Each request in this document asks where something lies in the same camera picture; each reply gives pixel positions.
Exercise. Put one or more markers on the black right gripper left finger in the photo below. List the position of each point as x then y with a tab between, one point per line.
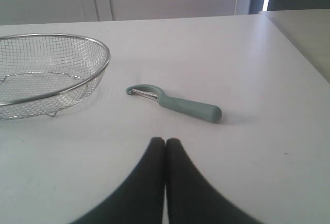
140	197

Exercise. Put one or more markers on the teal handled vegetable peeler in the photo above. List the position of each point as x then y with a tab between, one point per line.
207	112

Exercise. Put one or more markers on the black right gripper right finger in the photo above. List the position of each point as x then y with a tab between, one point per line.
190	197

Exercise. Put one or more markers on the oval wire mesh basket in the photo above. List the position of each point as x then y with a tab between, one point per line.
43	73

